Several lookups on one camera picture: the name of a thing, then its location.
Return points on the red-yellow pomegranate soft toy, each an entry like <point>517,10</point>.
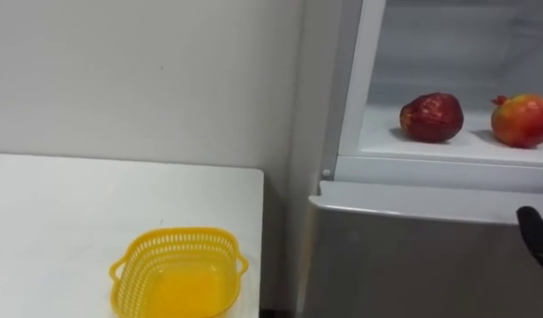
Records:
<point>523,121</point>

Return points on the grey fridge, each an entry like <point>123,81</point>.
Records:
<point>412,256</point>

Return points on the dark red fruit soft toy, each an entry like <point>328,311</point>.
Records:
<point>431,117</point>

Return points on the yellow plastic basket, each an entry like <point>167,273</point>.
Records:
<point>187,282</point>

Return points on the white table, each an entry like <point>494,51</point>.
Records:
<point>55,212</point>

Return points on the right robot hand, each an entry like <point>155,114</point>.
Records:
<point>539,238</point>

